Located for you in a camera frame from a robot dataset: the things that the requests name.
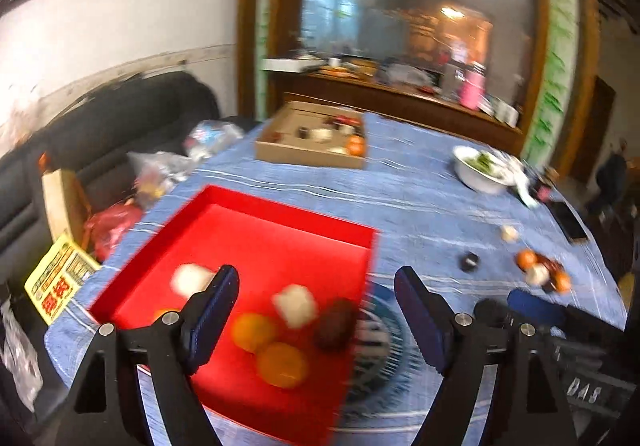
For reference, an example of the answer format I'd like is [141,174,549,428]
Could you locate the black leather sofa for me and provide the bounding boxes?
[0,71,246,287]

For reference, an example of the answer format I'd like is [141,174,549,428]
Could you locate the green vegetable scraps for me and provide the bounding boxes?
[467,152,501,172]

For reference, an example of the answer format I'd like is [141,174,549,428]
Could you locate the red plastic bag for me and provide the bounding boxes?
[82,200,146,262]

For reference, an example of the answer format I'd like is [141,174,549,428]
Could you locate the grey plastic bag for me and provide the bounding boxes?
[377,61,436,87]

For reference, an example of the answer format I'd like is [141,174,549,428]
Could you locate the clear bag with blue packets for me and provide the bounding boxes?
[182,119,246,162]

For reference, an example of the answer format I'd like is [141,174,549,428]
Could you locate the flat white box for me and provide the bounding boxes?
[262,55,326,73]

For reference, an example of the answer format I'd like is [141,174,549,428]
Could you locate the large wall mirror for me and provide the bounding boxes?
[280,0,551,92]

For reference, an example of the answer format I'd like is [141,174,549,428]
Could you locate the shallow cardboard box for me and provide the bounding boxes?
[255,100,368,170]

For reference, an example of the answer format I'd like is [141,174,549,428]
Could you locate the small dark red box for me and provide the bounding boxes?
[530,169,558,204]

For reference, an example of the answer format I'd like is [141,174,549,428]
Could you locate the black smartphone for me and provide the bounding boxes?
[547,200,590,244]

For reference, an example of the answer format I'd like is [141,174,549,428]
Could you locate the wooden door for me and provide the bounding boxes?
[570,74,618,182]

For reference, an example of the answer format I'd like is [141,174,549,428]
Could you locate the red tray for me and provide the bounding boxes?
[87,185,378,444]

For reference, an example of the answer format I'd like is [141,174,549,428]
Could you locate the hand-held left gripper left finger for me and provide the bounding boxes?
[55,265,241,446]

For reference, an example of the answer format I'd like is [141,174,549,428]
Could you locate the pink cup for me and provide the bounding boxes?
[460,69,488,111]

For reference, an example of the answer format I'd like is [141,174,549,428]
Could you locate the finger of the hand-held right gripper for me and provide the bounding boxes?
[475,299,511,327]
[507,289,568,327]

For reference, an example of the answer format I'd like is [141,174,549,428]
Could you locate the brown paper bag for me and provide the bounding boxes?
[40,153,93,252]

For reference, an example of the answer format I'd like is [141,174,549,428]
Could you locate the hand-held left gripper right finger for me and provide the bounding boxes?
[394,266,576,446]

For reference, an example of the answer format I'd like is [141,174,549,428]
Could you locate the glass mug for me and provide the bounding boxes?
[440,61,463,97]

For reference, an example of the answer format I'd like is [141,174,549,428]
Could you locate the wooden sideboard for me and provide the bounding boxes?
[270,69,523,152]

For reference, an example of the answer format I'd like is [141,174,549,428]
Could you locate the crumpled clear plastic bag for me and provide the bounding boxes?
[0,299,43,412]

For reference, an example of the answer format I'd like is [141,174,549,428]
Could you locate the blue checked tablecloth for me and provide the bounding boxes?
[44,111,628,446]

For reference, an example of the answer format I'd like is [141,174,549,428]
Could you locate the white bowl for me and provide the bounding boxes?
[452,145,523,194]

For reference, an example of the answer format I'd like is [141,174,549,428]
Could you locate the white plastic utensil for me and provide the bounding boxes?
[507,159,541,209]

